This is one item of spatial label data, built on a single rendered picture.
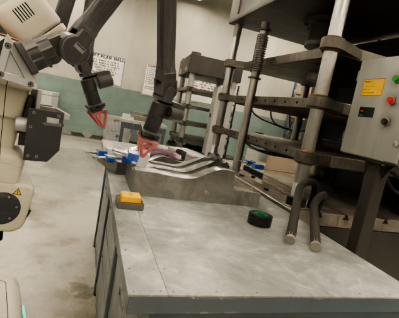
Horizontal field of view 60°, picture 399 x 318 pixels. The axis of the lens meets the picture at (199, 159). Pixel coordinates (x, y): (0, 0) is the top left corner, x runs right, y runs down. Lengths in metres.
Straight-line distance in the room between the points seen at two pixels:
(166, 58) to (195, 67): 4.64
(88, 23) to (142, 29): 7.52
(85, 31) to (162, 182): 0.55
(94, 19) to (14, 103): 0.36
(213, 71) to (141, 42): 3.05
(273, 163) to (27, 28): 1.40
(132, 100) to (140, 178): 7.24
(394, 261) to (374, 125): 0.83
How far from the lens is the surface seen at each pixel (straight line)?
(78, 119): 8.52
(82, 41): 1.03
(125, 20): 8.59
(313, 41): 2.26
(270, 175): 2.01
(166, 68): 1.18
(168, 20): 1.16
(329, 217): 1.69
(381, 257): 1.99
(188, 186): 1.26
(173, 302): 0.67
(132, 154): 1.25
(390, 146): 1.43
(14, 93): 1.19
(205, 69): 5.84
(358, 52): 1.76
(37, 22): 1.18
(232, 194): 1.32
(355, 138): 1.56
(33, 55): 1.02
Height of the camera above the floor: 1.13
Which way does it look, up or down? 8 degrees down
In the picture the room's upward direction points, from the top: 11 degrees clockwise
